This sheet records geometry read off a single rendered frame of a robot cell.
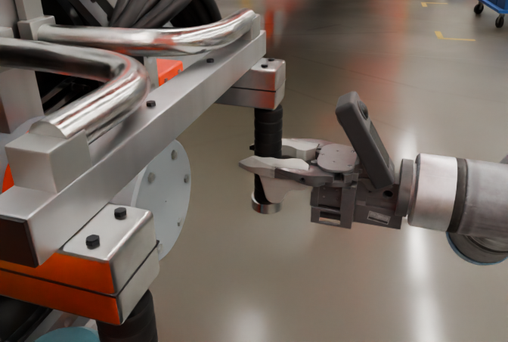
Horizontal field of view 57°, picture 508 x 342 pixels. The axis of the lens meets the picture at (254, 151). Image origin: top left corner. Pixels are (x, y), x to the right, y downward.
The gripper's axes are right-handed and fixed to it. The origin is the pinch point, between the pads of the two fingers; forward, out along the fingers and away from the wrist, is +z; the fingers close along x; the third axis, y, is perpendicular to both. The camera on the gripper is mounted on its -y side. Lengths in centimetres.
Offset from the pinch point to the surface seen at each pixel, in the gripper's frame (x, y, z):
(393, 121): 217, 83, -20
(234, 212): 99, 83, 39
